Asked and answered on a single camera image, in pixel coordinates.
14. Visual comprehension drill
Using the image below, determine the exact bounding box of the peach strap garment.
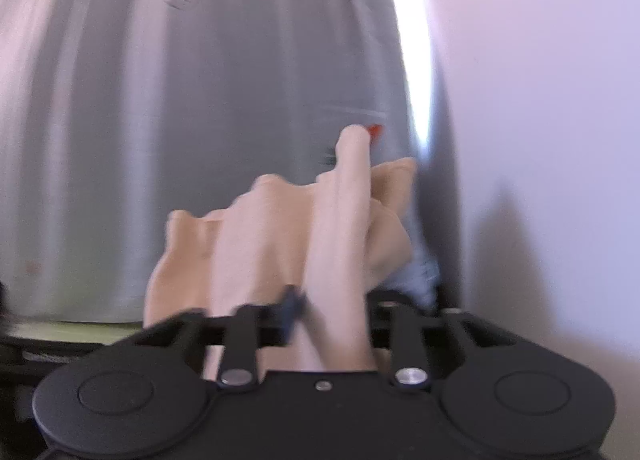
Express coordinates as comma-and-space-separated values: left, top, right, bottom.
144, 125, 418, 373

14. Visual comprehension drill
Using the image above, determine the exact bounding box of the green checked bed mat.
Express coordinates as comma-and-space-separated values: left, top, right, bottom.
10, 323, 146, 347

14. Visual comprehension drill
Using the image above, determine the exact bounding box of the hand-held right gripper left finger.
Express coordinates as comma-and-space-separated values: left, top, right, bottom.
132, 285, 307, 388

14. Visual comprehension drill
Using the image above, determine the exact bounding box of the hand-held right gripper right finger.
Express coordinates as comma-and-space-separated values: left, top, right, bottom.
367, 290, 518, 388

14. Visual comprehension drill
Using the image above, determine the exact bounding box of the white curtain with carrot print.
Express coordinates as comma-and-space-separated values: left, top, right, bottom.
0, 0, 451, 326

